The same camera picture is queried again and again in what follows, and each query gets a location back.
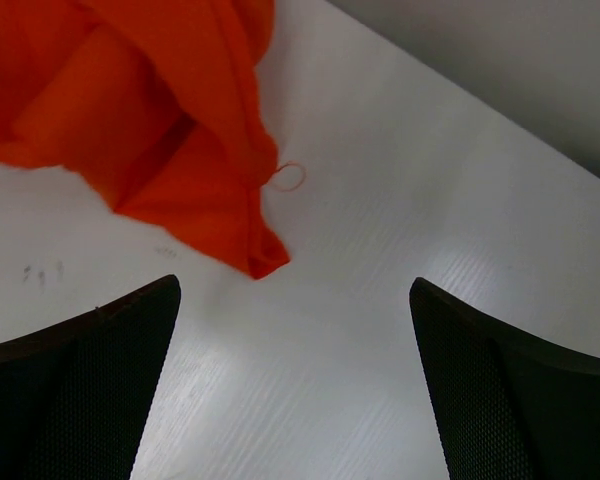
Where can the orange t shirt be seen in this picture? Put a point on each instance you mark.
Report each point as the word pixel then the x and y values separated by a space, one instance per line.
pixel 155 104

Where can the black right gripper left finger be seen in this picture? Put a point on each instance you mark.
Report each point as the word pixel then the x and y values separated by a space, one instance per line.
pixel 75 396

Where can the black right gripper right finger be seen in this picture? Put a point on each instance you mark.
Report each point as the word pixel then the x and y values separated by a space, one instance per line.
pixel 507 404

